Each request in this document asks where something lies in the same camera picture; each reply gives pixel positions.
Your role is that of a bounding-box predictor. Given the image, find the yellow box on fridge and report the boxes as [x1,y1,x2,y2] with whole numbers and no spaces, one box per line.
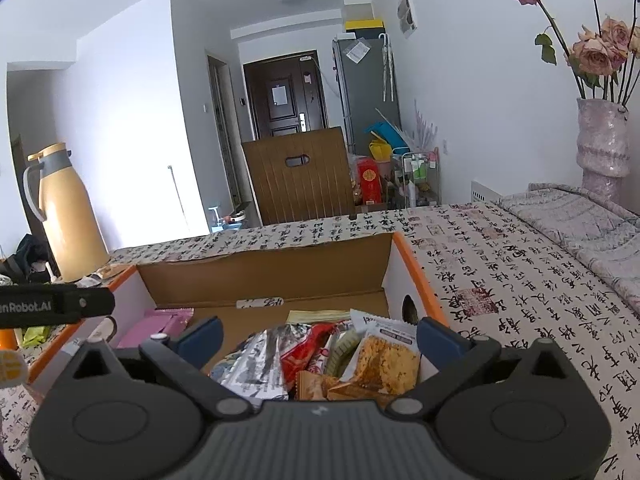
[345,18,385,39]

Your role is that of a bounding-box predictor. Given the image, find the black bag on chair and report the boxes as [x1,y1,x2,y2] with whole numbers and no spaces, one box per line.
[1,234,60,284]

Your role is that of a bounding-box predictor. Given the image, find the calligraphy print tablecloth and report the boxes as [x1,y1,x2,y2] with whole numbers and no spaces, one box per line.
[0,181,640,480]

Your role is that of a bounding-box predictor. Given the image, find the wall electrical panel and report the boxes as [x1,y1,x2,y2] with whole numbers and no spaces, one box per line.
[397,0,418,38]

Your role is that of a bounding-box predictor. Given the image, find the red snack packet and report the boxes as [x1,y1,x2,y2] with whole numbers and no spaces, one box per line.
[280,323,335,391]

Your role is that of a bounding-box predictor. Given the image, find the small green snack packet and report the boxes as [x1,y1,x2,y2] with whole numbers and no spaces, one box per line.
[21,326,52,349]

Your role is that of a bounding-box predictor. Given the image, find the brown white cracker packet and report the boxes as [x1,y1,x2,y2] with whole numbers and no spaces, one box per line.
[342,320,421,396]

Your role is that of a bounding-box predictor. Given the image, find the red orange cardboard box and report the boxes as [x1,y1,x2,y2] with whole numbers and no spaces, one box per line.
[27,231,452,386]

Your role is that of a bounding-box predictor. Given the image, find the silver foil snack packet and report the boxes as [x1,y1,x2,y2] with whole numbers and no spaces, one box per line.
[209,324,311,406]

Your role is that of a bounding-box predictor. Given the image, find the yellow thermos jug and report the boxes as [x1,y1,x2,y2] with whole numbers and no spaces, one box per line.
[23,142,108,282]

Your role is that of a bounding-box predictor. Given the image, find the pink snack packet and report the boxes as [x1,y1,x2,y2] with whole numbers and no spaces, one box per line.
[117,309,194,348]

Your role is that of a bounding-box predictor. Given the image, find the dried pink roses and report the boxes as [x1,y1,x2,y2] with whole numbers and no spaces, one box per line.
[514,0,639,108]

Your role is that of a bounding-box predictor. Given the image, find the metal storage cart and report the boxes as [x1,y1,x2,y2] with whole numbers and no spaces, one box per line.
[390,148,442,209]

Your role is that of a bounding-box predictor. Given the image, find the wooden chair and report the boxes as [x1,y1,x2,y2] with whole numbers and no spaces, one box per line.
[243,128,355,226]

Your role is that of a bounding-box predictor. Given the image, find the dark brown door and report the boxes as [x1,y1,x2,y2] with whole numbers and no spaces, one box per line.
[243,51,326,139]

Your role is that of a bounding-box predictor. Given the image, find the grey refrigerator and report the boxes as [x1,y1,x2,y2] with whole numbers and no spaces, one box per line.
[332,39,401,156]

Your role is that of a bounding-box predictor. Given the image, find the pink ribbed vase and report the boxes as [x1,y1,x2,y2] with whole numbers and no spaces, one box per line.
[576,99,630,203]

